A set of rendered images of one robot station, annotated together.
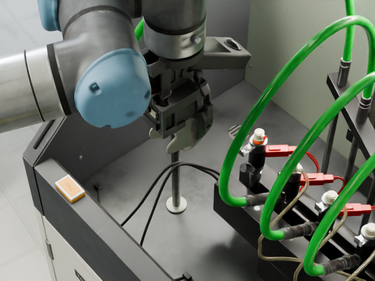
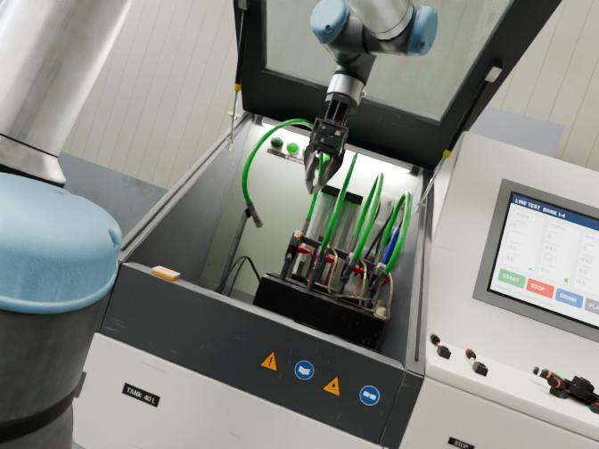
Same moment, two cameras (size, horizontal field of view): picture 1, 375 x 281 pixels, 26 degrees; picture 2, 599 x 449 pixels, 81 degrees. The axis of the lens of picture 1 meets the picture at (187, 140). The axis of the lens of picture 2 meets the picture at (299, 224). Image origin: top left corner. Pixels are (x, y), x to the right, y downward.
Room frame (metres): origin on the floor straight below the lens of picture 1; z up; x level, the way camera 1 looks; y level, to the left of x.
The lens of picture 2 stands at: (0.19, 0.56, 1.18)
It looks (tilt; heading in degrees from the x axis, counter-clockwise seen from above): 2 degrees down; 316
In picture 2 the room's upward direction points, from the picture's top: 19 degrees clockwise
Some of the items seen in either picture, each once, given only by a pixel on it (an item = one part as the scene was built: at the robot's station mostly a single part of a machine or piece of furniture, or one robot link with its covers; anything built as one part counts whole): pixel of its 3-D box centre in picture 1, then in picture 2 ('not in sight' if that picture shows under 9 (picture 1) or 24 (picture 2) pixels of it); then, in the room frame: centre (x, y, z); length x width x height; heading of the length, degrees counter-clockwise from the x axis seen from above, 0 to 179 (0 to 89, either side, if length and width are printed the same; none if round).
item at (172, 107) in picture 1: (171, 80); (332, 127); (0.74, 0.02, 1.37); 0.09 x 0.08 x 0.12; 130
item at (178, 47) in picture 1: (176, 30); (346, 93); (0.74, 0.01, 1.45); 0.08 x 0.08 x 0.05
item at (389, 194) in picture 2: not in sight; (381, 229); (0.87, -0.47, 1.20); 0.13 x 0.03 x 0.31; 41
